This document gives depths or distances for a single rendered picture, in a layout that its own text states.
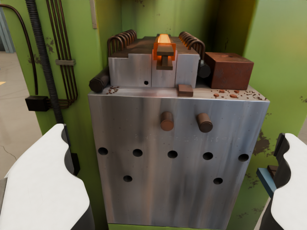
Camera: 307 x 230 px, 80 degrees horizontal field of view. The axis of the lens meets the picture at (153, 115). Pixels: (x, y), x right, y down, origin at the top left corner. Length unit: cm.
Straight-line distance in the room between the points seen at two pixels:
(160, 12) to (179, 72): 50
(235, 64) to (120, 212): 52
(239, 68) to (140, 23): 55
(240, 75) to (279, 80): 23
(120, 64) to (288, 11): 45
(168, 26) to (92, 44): 41
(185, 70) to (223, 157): 23
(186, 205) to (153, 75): 38
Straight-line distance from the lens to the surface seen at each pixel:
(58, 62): 63
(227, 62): 45
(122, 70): 44
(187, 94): 39
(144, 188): 55
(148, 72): 43
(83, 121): 70
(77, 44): 61
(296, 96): 73
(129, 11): 91
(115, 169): 51
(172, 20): 90
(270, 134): 77
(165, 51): 32
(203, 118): 38
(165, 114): 38
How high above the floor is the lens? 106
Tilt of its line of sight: 28 degrees down
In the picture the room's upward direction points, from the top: 1 degrees clockwise
